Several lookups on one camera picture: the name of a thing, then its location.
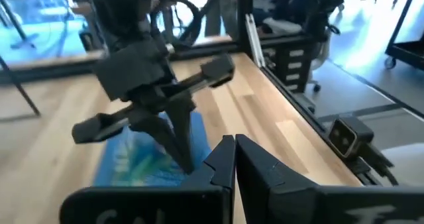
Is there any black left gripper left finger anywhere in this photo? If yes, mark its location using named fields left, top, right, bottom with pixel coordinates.
left=59, top=134, right=237, bottom=224

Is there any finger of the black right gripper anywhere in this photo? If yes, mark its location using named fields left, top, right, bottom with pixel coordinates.
left=128, top=109, right=190, bottom=174
left=165, top=93, right=197, bottom=175

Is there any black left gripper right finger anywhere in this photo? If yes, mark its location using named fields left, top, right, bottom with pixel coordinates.
left=235, top=133, right=424, bottom=224

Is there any blue plastic pencil case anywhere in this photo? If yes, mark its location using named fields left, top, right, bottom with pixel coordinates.
left=92, top=111, right=213, bottom=188

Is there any black drawer cabinet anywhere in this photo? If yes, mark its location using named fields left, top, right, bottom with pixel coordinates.
left=273, top=40, right=317, bottom=94

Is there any black wheeled cart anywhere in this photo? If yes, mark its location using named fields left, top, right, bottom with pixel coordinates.
left=384, top=0, right=424, bottom=71

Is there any black table-level camera box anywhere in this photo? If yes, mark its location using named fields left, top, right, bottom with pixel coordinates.
left=327, top=115, right=376, bottom=161

